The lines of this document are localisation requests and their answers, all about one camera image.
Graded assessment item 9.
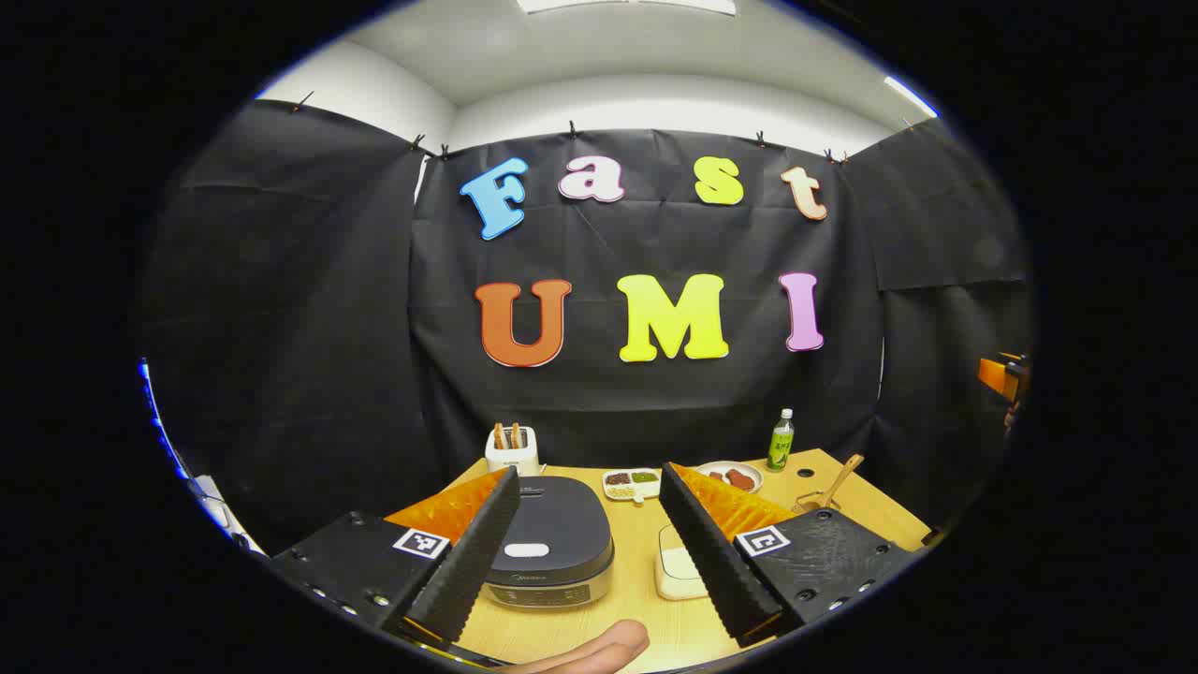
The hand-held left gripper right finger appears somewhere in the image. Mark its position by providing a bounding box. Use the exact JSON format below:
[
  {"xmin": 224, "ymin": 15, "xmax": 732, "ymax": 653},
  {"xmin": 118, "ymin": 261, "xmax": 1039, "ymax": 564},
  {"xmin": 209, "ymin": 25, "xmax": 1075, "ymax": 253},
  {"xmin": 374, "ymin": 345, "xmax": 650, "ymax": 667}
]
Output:
[{"xmin": 658, "ymin": 462, "xmax": 925, "ymax": 649}]

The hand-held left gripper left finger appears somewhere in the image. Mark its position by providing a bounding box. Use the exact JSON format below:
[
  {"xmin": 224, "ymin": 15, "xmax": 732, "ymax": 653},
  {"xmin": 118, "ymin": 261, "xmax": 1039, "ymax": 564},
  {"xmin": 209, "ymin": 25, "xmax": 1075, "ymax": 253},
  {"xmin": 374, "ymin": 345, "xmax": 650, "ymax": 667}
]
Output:
[{"xmin": 267, "ymin": 465, "xmax": 522, "ymax": 647}]

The white rice container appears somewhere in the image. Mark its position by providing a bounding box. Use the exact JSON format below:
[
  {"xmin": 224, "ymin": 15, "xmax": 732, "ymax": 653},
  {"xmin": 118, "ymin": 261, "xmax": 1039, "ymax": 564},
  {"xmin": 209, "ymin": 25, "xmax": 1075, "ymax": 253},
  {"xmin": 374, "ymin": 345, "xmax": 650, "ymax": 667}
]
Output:
[{"xmin": 653, "ymin": 524, "xmax": 712, "ymax": 602}]

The dark grey rice cooker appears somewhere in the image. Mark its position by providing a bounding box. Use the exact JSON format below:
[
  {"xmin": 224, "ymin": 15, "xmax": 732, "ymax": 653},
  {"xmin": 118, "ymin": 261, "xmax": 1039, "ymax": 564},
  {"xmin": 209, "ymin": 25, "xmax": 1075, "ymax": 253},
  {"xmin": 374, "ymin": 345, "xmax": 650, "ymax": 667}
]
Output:
[{"xmin": 482, "ymin": 476, "xmax": 616, "ymax": 609}]

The wire chopstick holder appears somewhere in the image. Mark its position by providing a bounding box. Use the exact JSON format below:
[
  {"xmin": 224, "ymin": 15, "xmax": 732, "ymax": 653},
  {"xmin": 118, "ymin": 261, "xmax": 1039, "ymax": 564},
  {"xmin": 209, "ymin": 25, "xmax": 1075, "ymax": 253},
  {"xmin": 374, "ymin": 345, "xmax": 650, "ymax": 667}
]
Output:
[{"xmin": 792, "ymin": 487, "xmax": 848, "ymax": 518}]

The wooden spoon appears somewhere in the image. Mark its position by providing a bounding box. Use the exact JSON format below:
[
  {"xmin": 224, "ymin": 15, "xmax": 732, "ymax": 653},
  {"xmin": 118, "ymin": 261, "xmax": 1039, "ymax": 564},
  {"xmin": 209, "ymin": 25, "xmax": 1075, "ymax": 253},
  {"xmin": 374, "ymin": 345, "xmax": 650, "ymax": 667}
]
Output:
[{"xmin": 796, "ymin": 454, "xmax": 866, "ymax": 514}]

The white round plate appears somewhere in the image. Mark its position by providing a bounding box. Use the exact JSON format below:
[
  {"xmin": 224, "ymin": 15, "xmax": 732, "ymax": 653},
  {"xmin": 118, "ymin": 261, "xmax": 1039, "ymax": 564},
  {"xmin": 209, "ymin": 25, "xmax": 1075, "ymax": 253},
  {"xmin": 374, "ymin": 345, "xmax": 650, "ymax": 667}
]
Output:
[{"xmin": 695, "ymin": 461, "xmax": 764, "ymax": 494}]

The white toaster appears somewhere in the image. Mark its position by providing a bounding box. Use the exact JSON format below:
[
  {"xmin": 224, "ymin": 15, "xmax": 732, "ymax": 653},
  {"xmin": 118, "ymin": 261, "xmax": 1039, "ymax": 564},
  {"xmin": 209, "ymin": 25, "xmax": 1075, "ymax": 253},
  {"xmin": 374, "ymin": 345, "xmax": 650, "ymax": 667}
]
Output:
[{"xmin": 485, "ymin": 426, "xmax": 541, "ymax": 476}]

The white divided bean dish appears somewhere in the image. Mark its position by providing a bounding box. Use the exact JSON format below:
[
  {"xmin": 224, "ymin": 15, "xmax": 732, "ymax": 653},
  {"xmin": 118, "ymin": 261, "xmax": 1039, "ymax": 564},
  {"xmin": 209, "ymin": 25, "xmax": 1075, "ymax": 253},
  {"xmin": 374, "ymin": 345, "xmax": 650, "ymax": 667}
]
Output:
[{"xmin": 602, "ymin": 469, "xmax": 663, "ymax": 505}]

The green drink bottle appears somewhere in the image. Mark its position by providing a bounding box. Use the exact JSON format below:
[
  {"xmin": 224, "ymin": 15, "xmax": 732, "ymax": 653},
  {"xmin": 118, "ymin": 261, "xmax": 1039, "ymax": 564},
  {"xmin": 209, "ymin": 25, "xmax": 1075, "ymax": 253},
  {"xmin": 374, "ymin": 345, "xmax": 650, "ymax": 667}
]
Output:
[{"xmin": 767, "ymin": 408, "xmax": 796, "ymax": 472}]

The white side desk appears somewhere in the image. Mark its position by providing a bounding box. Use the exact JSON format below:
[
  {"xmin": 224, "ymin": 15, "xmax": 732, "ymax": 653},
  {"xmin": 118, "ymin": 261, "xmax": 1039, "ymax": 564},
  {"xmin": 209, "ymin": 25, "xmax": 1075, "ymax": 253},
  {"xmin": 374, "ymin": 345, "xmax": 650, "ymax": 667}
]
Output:
[{"xmin": 190, "ymin": 475, "xmax": 270, "ymax": 559}]

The black backdrop cloth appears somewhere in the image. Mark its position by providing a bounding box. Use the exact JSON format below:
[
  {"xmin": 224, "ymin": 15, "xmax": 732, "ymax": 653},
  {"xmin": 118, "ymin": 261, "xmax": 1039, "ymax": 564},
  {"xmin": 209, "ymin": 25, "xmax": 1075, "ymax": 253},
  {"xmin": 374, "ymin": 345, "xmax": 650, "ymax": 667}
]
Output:
[{"xmin": 140, "ymin": 98, "xmax": 1035, "ymax": 555}]

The small ceiling light panel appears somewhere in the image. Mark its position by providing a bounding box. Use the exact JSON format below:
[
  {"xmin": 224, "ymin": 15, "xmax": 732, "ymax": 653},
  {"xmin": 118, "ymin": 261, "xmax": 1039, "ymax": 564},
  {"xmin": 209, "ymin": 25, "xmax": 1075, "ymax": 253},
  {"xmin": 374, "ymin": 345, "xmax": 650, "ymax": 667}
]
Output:
[{"xmin": 884, "ymin": 76, "xmax": 939, "ymax": 119}]

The computer monitor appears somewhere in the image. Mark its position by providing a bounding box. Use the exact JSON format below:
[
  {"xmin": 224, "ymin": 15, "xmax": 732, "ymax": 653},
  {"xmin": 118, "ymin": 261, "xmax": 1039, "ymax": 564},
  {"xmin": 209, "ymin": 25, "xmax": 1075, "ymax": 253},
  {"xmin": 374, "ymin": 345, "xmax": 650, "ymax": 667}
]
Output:
[{"xmin": 139, "ymin": 359, "xmax": 186, "ymax": 480}]

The large ceiling light panel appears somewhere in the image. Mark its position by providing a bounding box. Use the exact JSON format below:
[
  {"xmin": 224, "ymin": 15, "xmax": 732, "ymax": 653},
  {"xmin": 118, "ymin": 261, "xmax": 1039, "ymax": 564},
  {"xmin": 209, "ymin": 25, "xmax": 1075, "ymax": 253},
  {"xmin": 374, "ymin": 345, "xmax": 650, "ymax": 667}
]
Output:
[{"xmin": 518, "ymin": 0, "xmax": 738, "ymax": 16}]

